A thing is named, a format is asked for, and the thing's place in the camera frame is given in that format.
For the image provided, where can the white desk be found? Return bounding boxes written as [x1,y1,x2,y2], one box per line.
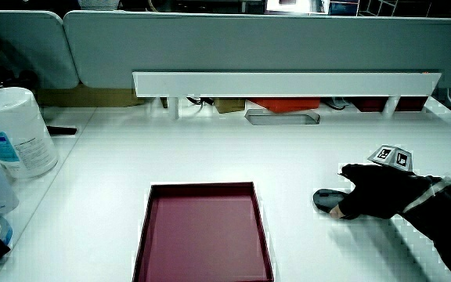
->
[0,96,451,282]

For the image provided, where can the person's right hand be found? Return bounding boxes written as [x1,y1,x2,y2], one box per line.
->
[328,144,442,221]

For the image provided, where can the dark red box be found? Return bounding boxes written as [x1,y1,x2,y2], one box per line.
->
[349,96,429,113]

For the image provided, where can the dark red shallow tray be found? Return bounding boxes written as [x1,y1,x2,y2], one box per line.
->
[132,181,275,282]

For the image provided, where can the small brown box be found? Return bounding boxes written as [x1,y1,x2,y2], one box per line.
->
[214,98,247,114]

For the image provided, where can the wide grey desk partition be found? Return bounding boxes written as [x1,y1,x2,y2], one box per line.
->
[63,10,451,89]

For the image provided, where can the dark grey computer mouse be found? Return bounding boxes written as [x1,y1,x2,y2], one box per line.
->
[312,188,351,215]

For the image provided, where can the bright monitor screen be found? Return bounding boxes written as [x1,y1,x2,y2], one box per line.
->
[265,0,325,14]

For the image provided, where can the small black remote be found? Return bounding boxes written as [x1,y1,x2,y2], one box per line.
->
[46,125,78,136]

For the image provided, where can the white wipes canister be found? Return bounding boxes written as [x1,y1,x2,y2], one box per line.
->
[0,86,60,180]

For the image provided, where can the orange box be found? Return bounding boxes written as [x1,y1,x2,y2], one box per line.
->
[248,97,322,114]

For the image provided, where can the white desk shelf riser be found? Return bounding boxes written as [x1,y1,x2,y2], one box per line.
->
[132,70,442,120]

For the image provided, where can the brown cardboard box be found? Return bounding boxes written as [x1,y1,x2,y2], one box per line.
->
[36,82,146,108]

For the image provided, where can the black cable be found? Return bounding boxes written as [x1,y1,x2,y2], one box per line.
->
[186,96,215,107]
[321,97,351,111]

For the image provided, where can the narrow grey desk partition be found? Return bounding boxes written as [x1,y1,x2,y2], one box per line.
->
[0,9,80,90]

